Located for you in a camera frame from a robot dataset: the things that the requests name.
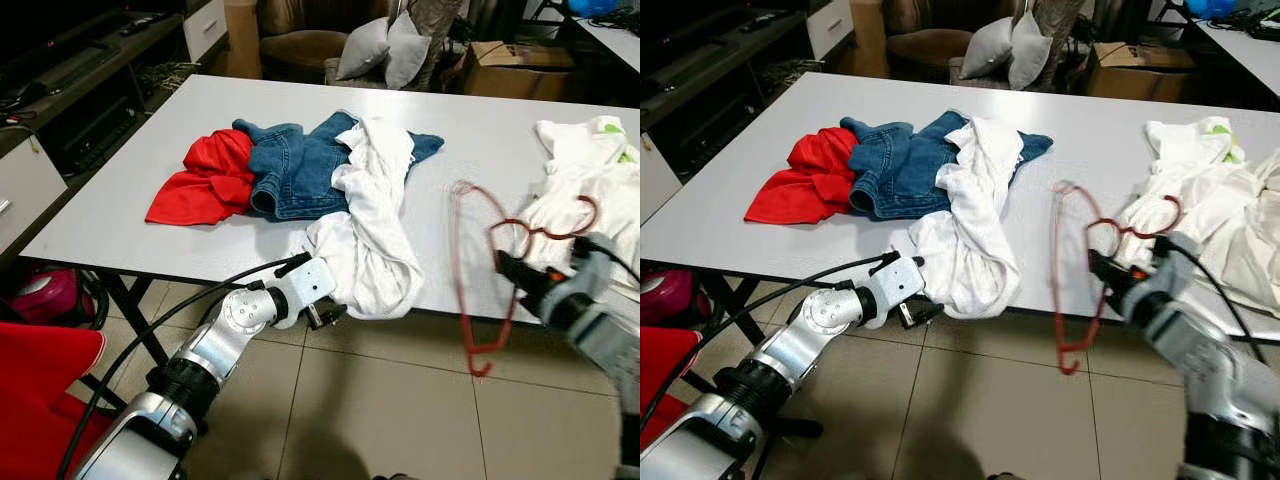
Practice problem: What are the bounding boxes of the brown armchair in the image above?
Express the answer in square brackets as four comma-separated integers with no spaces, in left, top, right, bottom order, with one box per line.
[885,0,1011,76]
[257,0,401,83]

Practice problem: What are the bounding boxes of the white cabinet drawer front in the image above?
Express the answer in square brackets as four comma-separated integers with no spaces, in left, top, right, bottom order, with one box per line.
[0,133,69,258]
[640,133,669,223]

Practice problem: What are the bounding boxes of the magenta plastic appliance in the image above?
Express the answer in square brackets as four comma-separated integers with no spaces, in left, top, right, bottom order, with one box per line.
[640,268,689,326]
[3,265,98,326]

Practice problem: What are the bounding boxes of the pale grey right wrist camera mount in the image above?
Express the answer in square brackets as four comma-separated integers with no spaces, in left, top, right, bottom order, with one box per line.
[568,232,623,301]
[1150,232,1201,296]

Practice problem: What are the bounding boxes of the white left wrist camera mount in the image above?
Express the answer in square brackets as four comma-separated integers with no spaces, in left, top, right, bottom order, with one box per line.
[868,255,926,326]
[268,257,339,328]

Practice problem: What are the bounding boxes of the blue denim jeans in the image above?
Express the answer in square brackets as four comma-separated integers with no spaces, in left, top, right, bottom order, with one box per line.
[840,108,1054,221]
[232,110,446,223]

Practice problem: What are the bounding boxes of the red plastic clothes hanger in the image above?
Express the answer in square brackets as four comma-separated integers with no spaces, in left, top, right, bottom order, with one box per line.
[447,180,601,379]
[1050,180,1183,376]

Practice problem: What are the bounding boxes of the red crumpled garment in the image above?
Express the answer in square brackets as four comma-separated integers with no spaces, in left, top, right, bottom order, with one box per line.
[145,128,258,227]
[743,128,859,226]

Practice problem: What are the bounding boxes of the brown cardboard box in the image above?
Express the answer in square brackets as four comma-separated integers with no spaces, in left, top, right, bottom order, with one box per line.
[462,40,578,101]
[1085,40,1198,101]

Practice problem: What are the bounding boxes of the black television stand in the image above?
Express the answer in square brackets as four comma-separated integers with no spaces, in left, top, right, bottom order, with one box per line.
[640,8,813,151]
[0,8,193,186]

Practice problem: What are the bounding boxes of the grey side table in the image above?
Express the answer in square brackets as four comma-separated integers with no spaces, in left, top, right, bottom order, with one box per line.
[1195,18,1280,96]
[575,15,641,73]

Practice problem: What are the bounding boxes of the grey pillow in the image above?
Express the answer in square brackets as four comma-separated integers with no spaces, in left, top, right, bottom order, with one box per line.
[335,15,393,81]
[962,15,1016,81]
[383,10,433,91]
[1007,10,1056,93]

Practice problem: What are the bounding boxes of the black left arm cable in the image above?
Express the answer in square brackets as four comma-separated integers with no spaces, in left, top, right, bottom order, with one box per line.
[640,252,901,431]
[57,252,313,480]

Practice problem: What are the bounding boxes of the beige crumpled garment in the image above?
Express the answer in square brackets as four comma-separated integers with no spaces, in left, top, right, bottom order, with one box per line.
[1225,148,1280,316]

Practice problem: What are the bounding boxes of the white garment with green tag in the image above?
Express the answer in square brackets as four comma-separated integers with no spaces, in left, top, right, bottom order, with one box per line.
[520,115,641,301]
[1115,117,1261,301]

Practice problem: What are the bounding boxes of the plain white garment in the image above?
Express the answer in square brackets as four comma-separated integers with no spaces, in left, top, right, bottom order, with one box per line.
[908,115,1026,321]
[303,117,428,321]

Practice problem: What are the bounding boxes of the red fabric chair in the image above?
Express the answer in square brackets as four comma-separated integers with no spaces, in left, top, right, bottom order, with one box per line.
[0,322,108,480]
[640,325,703,451]

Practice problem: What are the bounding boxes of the white drawer unit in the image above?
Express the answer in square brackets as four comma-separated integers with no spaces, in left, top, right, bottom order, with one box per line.
[183,0,229,63]
[805,0,854,61]

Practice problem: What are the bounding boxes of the brown cardboard panel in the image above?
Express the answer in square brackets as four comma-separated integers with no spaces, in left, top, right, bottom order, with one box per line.
[225,0,261,79]
[852,0,889,79]

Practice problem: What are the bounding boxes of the black metal table leg frame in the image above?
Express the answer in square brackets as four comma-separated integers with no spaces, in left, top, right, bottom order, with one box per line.
[93,270,173,406]
[715,272,761,346]

